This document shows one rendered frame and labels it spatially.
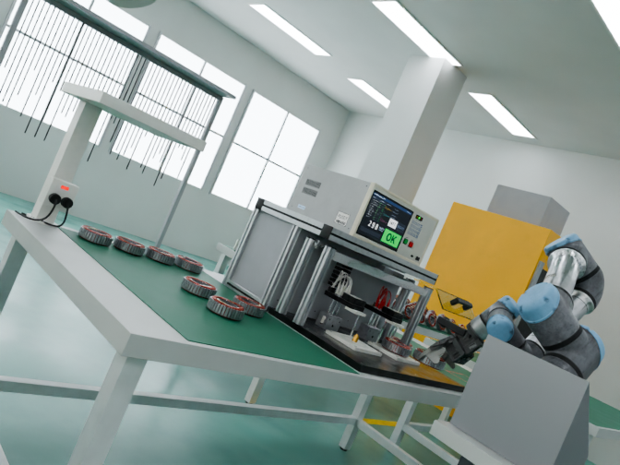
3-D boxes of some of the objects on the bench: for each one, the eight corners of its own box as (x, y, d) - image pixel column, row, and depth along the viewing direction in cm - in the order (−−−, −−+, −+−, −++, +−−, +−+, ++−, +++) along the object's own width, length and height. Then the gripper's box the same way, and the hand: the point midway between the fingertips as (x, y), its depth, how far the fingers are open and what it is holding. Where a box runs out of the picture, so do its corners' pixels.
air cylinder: (375, 342, 228) (381, 329, 228) (364, 339, 222) (370, 327, 222) (367, 338, 231) (373, 325, 231) (355, 334, 226) (361, 321, 226)
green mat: (359, 374, 167) (359, 374, 167) (187, 340, 126) (188, 339, 126) (201, 269, 236) (201, 269, 236) (56, 226, 194) (56, 225, 194)
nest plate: (381, 356, 199) (382, 353, 199) (354, 351, 189) (355, 347, 189) (351, 339, 210) (352, 336, 210) (325, 332, 200) (326, 328, 200)
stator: (413, 360, 215) (418, 351, 215) (393, 354, 209) (398, 345, 209) (394, 349, 224) (398, 339, 224) (375, 342, 218) (378, 333, 218)
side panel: (268, 311, 206) (304, 229, 206) (261, 310, 204) (297, 226, 204) (227, 285, 226) (259, 209, 226) (220, 283, 224) (254, 207, 224)
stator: (225, 309, 176) (230, 297, 176) (248, 324, 169) (253, 312, 169) (198, 304, 168) (203, 292, 168) (221, 318, 161) (227, 306, 161)
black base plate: (464, 393, 214) (467, 387, 214) (359, 372, 170) (362, 364, 170) (375, 340, 248) (376, 336, 248) (268, 312, 204) (269, 306, 204)
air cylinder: (337, 332, 211) (342, 318, 211) (323, 328, 206) (329, 315, 206) (327, 327, 215) (334, 313, 215) (315, 323, 210) (320, 309, 210)
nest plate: (419, 365, 216) (420, 363, 216) (396, 360, 206) (398, 357, 206) (389, 349, 227) (391, 346, 227) (366, 343, 217) (368, 339, 217)
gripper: (470, 339, 178) (422, 375, 185) (497, 348, 190) (450, 381, 198) (457, 316, 183) (411, 352, 191) (483, 327, 196) (438, 360, 203)
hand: (427, 360), depth 196 cm, fingers closed on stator, 13 cm apart
